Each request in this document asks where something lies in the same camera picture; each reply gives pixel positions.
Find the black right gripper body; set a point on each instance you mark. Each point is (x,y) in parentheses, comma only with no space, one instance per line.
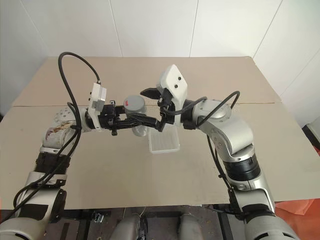
(167,110)

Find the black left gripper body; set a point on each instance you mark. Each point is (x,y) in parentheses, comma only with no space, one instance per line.
(108,117)

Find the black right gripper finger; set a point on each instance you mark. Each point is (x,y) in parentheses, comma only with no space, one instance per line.
(151,93)
(148,121)

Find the grey jar lid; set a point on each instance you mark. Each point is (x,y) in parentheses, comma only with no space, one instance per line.
(135,103)

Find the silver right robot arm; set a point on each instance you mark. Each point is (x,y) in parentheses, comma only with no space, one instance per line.
(235,135)

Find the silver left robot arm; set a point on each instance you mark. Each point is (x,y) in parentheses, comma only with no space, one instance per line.
(35,197)

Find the clear plastic box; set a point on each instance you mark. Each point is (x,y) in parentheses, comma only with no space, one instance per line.
(163,141)

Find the grey rounded shape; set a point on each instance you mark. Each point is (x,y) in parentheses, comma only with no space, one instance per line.
(190,227)

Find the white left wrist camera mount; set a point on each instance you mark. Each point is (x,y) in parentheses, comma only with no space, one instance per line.
(96,96)

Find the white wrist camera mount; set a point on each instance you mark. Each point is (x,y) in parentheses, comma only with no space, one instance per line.
(96,96)
(175,80)

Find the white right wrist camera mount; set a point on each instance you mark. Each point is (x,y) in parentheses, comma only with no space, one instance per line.
(175,80)

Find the black table frame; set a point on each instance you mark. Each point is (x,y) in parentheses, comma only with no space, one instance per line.
(75,220)

